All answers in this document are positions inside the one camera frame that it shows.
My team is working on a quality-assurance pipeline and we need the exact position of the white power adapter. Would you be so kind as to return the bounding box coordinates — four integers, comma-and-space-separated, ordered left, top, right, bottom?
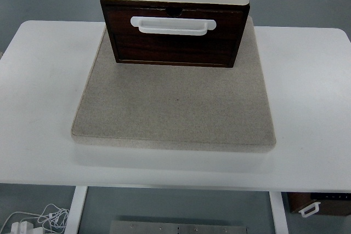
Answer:
10, 220, 35, 234

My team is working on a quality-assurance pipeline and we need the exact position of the white table leg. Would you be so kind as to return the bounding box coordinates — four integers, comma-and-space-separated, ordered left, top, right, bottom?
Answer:
65, 186, 88, 234
268, 191, 289, 234

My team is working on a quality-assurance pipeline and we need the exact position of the spare brown drawer white handle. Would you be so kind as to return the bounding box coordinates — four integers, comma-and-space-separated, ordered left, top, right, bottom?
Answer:
286, 192, 351, 218

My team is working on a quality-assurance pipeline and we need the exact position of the grey fabric mat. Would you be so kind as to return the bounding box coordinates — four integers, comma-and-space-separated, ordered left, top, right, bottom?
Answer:
70, 16, 276, 154

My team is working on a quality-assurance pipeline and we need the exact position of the white cable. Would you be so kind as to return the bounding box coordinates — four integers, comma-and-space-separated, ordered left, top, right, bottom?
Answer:
0, 203, 70, 234

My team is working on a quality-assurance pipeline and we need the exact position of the dark wood cabinet base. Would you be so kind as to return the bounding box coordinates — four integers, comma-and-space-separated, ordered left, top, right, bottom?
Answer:
99, 0, 251, 69

